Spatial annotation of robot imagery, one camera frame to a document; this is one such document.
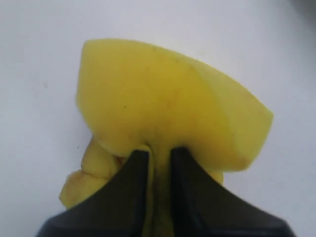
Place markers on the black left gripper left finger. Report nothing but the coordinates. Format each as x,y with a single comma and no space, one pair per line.
116,210

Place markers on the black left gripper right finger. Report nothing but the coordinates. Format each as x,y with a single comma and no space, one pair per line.
201,207

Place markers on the yellow sponge block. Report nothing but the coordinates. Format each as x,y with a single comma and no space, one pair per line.
137,96

